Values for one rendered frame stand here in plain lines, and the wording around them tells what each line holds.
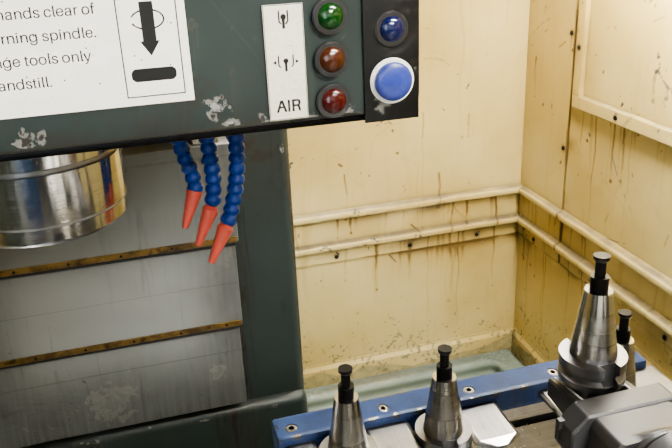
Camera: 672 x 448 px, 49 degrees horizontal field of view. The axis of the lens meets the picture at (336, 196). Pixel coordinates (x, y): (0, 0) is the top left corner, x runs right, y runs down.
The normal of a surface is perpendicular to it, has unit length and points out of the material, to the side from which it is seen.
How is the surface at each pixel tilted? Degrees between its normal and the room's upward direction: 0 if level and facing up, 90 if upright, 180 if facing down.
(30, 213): 90
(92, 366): 91
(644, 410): 1
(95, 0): 90
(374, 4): 90
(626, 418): 1
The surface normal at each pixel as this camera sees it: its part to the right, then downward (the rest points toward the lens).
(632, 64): -0.96, 0.14
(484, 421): -0.04, -0.93
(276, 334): 0.27, 0.33
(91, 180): 0.82, 0.18
